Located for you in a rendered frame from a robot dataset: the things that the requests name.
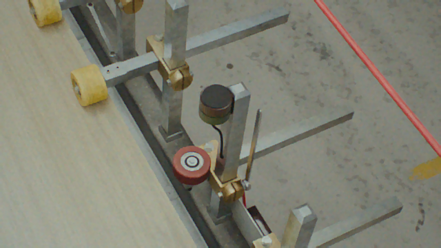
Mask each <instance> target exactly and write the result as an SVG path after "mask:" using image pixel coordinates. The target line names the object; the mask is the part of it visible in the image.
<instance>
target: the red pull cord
mask: <svg viewBox="0 0 441 248"><path fill-rule="evenodd" d="M314 1H315V2H316V5H317V6H318V7H319V8H320V9H321V10H322V12H323V13H324V14H325V16H326V17H327V18H328V20H330V22H331V23H332V24H333V26H334V27H336V29H337V30H338V31H339V33H340V35H341V36H342V37H343V39H344V40H345V41H346V42H347V43H348V44H349V46H350V47H351V49H352V50H353V51H354V52H355V53H356V54H357V55H358V56H359V57H360V59H361V60H362V61H363V63H364V64H365V65H366V66H367V68H368V70H369V71H370V72H371V73H372V74H373V75H374V76H375V77H376V79H377V80H378V81H379V83H380V84H381V85H382V87H383V88H384V89H385V90H386V91H387V93H388V94H389V95H390V97H391V98H392V99H393V100H394V101H395V102H396V103H397V104H398V106H399V107H400V109H401V110H402V111H403V113H404V114H405V115H406V117H407V118H408V119H409V120H410V121H411V123H412V124H413V125H414V126H415V127H416V128H417V130H418V131H419V132H420V133H421V135H422V136H423V137H424V138H425V140H426V141H427V142H428V144H430V146H431V147H432V148H433V149H434V151H435V152H436V153H437V155H438V156H440V158H441V146H440V145H439V143H438V142H437V141H436V140H435V139H434V137H433V136H432V135H431V134H430V132H429V131H428V130H427V128H426V127H425V126H424V125H423V124H422V123H421V122H420V121H419V120H418V118H417V117H416V116H415V114H414V113H413V112H412V111H411V110H410V108H409V107H408V106H407V104H406V103H405V102H404V101H403V100H402V99H401V98H400V96H399V94H398V93H397V92H396V91H395V90H394V89H393V87H392V86H391V85H390V83H389V82H388V81H387V80H386V78H385V77H384V76H383V75H382V74H381V73H380V72H379V71H378V69H377V68H376V67H375V65H374V64H373V63H372V62H371V61H370V60H369V58H368V56H367V55H366V54H365V52H364V51H363V50H362V49H361V48H360V47H359V45H358V44H357V43H356V42H355V41H354V40H353V38H352V37H351V36H350V34H349V33H348V32H347V31H346V30H345V29H344V27H343V26H342V24H341V23H340V22H339V20H337V18H336V17H335V16H334V15H333V13H332V12H331V11H330V9H329V8H328V7H327V6H326V5H325V3H324V2H323V1H322V0H314Z"/></svg>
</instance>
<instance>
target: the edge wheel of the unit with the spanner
mask: <svg viewBox="0 0 441 248"><path fill-rule="evenodd" d="M210 169H211V158H210V157H209V154H208V153H207V152H206V151H205V150H204V149H202V148H200V147H198V146H185V147H182V148H180V149H179V150H178V151H177V152H176V153H175V156H174V160H173V172H174V177H175V178H176V179H177V180H178V181H179V182H180V183H182V184H185V185H199V184H201V183H203V182H204V181H205V180H206V179H207V178H208V176H209V173H210Z"/></svg>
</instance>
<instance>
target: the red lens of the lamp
mask: <svg viewBox="0 0 441 248"><path fill-rule="evenodd" d="M211 85H220V84H211ZM211 85H207V86H206V87H204V88H203V89H202V90H201V93H200V96H199V107H200V109H201V111H202V112H203V113H204V114H206V115H208V116H210V117H216V118H218V117H222V116H224V115H226V114H227V113H228V112H229V111H230V110H231V107H232V100H233V96H232V93H231V92H230V90H229V89H228V88H227V87H225V86H224V85H220V86H223V87H225V88H226V89H227V90H228V91H229V93H230V95H231V102H230V103H229V105H227V106H225V107H224V108H222V109H220V108H219V109H215V108H211V107H208V106H207V105H206V104H204V102H202V99H201V94H202V92H203V90H204V89H205V88H207V87H208V86H211Z"/></svg>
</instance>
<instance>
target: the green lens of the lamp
mask: <svg viewBox="0 0 441 248"><path fill-rule="evenodd" d="M230 113H231V110H230V111H229V112H228V113H227V114H226V115H224V116H222V117H218V118H214V117H210V116H208V115H206V114H204V113H203V112H202V111H201V109H200V107H199V104H198V115H199V117H200V119H201V120H202V121H203V122H204V123H206V124H210V125H220V124H223V123H225V122H227V120H228V119H229V117H230Z"/></svg>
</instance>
